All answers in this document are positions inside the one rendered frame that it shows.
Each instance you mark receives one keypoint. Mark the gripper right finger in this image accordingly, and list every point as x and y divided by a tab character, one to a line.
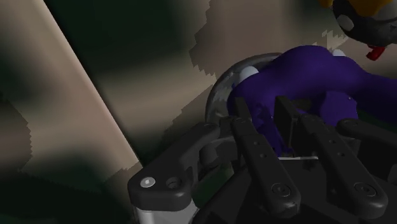
338	161

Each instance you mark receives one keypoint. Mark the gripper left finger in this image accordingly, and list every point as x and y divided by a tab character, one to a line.
263	158

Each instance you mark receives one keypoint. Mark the purple figure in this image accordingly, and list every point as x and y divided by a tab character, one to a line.
310	71

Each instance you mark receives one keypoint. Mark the grey round dish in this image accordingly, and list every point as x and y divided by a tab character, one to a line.
218	90

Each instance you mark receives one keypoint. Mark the black and yellow figure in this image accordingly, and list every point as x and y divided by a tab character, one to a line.
366	21

